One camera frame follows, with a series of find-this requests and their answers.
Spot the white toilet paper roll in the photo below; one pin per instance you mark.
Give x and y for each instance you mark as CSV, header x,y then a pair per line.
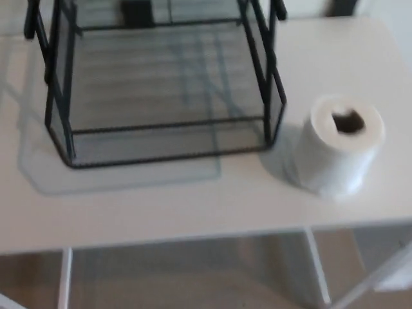
x,y
334,161

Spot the black mesh file tray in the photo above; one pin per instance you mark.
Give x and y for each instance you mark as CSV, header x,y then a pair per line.
x,y
167,159

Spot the white metal desk frame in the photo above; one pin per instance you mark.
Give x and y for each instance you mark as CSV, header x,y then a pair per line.
x,y
317,267

